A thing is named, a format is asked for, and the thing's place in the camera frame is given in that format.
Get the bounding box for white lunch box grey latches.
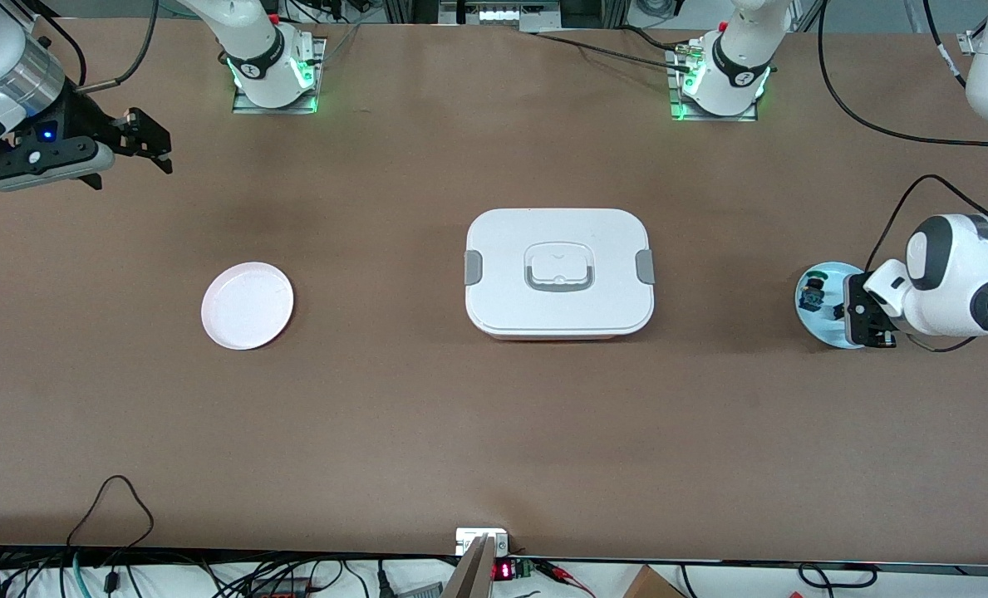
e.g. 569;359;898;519
465;208;655;340

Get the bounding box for brown cardboard box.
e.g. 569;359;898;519
622;565;687;598

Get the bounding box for small white box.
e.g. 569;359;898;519
455;527;511;557

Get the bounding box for round light blue plate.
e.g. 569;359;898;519
795;262;872;350

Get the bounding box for round pink plate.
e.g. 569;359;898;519
201;262;295;350

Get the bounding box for red and black clip leads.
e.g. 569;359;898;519
535;561;596;596

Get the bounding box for wooden stick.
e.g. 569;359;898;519
442;534;499;598

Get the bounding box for green and black push-button switch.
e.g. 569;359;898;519
798;270;828;312

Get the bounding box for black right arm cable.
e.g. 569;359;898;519
0;0;162;92

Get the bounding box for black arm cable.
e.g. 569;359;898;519
0;0;162;92
818;0;988;354

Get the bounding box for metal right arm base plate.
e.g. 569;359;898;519
232;35;328;115

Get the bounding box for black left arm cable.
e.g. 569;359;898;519
818;0;988;354

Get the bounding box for black floor cable loop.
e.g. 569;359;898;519
797;563;881;591

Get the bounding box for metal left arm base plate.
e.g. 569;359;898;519
666;42;760;123

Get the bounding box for black looped cable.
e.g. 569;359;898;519
66;475;155;551

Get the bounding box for thin black table cable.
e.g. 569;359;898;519
531;25;694;67

